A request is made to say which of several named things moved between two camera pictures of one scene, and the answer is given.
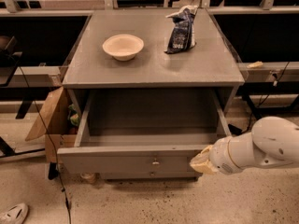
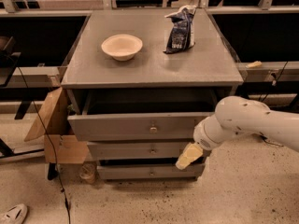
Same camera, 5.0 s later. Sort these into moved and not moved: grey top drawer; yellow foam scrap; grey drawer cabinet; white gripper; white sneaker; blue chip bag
Moved: grey top drawer; white gripper
Not moved: blue chip bag; yellow foam scrap; white sneaker; grey drawer cabinet
